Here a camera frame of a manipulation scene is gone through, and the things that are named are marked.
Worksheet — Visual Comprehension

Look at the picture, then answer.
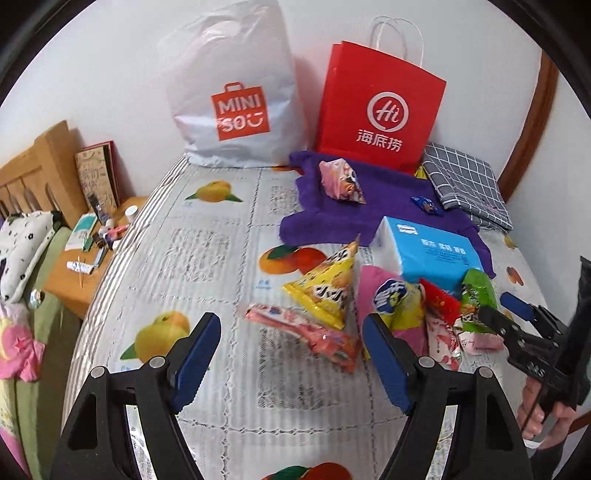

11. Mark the pink star plush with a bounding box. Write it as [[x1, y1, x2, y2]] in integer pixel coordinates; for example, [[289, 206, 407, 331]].
[[0, 316, 46, 383]]

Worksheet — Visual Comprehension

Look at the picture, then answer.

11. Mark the green snack packet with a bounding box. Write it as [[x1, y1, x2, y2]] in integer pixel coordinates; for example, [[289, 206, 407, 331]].
[[455, 268, 500, 335]]

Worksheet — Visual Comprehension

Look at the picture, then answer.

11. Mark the brown wooden door frame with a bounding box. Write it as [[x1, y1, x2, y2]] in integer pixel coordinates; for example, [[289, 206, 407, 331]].
[[498, 51, 560, 204]]

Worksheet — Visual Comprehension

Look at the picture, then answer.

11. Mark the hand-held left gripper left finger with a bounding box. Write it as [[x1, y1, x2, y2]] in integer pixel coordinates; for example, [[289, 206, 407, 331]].
[[50, 312, 222, 480]]

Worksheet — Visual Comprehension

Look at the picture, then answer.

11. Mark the blue tissue pack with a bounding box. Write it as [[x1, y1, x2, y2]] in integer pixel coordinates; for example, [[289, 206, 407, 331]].
[[372, 216, 485, 296]]

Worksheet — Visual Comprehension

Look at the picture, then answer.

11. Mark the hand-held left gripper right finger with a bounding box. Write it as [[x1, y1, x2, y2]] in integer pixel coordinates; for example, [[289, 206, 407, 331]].
[[361, 313, 532, 480]]

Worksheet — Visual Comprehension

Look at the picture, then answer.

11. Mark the small blue candy wrapper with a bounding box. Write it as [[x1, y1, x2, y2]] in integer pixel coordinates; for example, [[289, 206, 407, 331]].
[[411, 196, 445, 217]]

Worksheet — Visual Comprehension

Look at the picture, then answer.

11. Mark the grey checked cloth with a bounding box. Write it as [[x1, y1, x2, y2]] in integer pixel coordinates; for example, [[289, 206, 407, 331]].
[[421, 142, 514, 232]]

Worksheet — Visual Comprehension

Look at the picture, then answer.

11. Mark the pink yellow chips bag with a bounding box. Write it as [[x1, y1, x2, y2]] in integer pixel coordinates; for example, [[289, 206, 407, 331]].
[[358, 265, 430, 361]]

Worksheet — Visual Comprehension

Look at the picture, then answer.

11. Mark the person's right hand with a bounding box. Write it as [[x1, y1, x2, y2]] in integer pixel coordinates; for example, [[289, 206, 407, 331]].
[[516, 382, 575, 449]]

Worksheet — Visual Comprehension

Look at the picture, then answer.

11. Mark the white black print pillow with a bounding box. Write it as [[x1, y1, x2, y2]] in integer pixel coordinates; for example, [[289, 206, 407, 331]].
[[0, 210, 58, 303]]

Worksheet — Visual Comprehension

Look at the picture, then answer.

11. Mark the red snack packet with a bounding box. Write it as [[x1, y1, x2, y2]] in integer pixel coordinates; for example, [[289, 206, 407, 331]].
[[419, 278, 462, 319]]

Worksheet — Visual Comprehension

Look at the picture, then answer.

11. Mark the wooden nightstand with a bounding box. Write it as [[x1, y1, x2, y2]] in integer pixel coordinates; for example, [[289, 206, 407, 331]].
[[44, 196, 148, 319]]

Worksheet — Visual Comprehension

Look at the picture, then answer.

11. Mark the yellow pyramid snack packet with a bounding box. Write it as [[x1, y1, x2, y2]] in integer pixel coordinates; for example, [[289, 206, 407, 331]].
[[283, 234, 361, 330]]

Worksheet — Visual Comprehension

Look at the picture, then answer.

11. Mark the pink strawberry print packet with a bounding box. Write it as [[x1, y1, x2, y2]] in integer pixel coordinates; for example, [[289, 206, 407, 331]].
[[425, 314, 465, 372]]

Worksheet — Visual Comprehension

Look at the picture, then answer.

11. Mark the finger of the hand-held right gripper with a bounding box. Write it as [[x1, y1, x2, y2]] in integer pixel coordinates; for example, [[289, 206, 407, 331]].
[[500, 292, 539, 321], [478, 306, 525, 354]]

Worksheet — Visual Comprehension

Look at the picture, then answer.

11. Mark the pink pyramid snack packet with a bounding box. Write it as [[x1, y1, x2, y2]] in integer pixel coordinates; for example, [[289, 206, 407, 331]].
[[320, 158, 366, 204]]

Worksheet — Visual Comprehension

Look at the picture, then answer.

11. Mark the green blanket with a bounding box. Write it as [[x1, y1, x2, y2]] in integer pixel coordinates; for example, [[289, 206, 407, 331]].
[[0, 226, 84, 480]]

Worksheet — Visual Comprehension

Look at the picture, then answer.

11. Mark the person's right forearm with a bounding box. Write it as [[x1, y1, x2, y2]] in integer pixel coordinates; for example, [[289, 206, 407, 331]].
[[530, 438, 575, 480]]

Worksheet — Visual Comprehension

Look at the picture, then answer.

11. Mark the wooden headboard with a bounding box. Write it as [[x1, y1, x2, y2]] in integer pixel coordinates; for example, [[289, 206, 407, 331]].
[[0, 121, 88, 227]]

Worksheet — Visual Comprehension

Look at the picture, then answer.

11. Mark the long pink snack packet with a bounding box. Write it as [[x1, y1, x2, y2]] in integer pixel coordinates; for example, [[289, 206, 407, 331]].
[[245, 302, 363, 374]]

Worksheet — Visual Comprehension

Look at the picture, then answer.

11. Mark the purple towel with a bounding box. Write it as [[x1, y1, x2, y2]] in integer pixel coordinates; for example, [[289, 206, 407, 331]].
[[279, 150, 497, 280]]

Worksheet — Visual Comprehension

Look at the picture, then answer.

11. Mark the brown printed book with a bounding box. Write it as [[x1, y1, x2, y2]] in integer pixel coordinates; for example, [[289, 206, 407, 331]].
[[75, 141, 121, 210]]

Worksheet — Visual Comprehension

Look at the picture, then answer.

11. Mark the white plastic shopping bag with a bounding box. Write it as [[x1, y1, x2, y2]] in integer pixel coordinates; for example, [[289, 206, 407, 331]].
[[157, 0, 309, 169]]

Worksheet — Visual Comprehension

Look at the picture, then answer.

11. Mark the teal white box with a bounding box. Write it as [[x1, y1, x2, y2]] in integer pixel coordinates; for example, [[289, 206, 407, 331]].
[[65, 213, 99, 252]]

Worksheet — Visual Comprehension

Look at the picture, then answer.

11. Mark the red paper shopping bag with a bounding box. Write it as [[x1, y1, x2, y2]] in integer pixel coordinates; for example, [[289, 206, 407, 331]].
[[315, 16, 448, 175]]

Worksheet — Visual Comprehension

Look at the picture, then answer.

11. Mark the fruit print table cover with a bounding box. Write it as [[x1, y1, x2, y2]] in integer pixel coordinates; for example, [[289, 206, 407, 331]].
[[62, 154, 555, 480]]

